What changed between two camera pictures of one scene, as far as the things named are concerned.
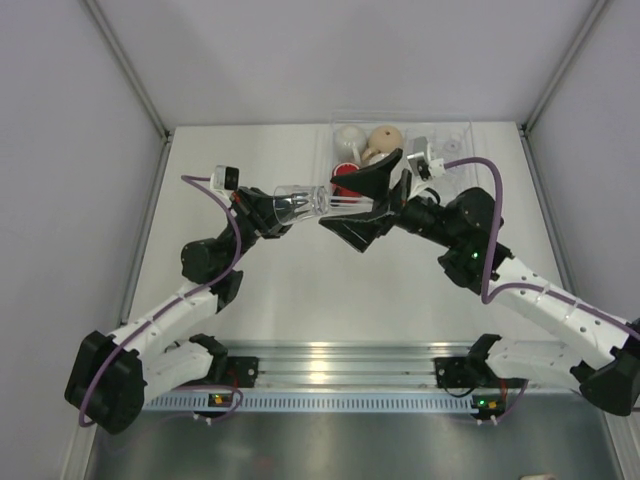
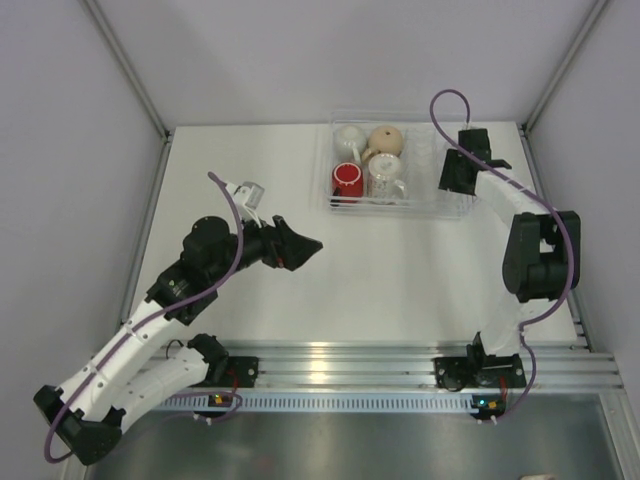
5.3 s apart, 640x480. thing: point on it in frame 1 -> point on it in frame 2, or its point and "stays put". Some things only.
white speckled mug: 349,144 stays put
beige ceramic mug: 384,139 stays put
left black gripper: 257,210 -> 275,239
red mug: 341,169 stays put
